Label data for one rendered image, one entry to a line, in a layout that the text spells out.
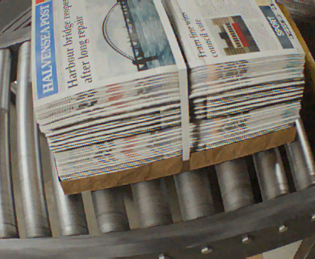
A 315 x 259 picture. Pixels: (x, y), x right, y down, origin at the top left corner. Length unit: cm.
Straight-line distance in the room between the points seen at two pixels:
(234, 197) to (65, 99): 31
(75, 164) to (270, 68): 30
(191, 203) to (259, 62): 25
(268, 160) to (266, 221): 11
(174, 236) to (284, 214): 18
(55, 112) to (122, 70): 10
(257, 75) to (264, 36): 6
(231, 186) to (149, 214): 13
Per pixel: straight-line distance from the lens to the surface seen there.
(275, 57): 75
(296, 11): 161
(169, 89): 74
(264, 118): 86
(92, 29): 78
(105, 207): 88
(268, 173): 91
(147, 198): 88
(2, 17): 222
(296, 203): 88
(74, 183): 87
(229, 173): 90
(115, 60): 73
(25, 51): 113
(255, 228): 86
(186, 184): 90
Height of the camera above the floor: 156
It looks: 54 degrees down
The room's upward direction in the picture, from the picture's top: 6 degrees counter-clockwise
